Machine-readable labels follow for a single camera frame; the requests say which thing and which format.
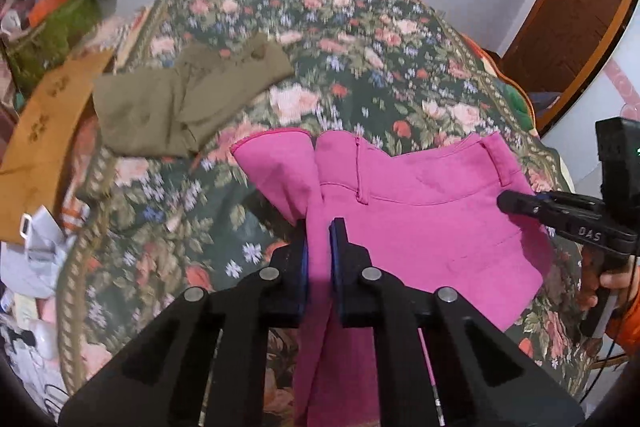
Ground magenta pink pants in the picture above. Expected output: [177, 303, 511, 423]
[232, 129, 553, 426]

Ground right hand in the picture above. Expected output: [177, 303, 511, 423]
[577, 246, 639, 311]

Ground white crumpled cloth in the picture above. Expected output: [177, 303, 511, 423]
[1, 206, 76, 299]

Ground olive green folded pants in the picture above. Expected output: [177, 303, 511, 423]
[92, 32, 295, 157]

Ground wooden lap desk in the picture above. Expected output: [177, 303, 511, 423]
[1, 49, 114, 245]

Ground dark green floral bedspread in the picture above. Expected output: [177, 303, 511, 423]
[56, 0, 591, 426]

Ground green basket of clutter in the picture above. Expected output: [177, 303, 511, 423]
[2, 0, 102, 98]

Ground wooden door frame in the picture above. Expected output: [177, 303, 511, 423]
[501, 0, 638, 134]

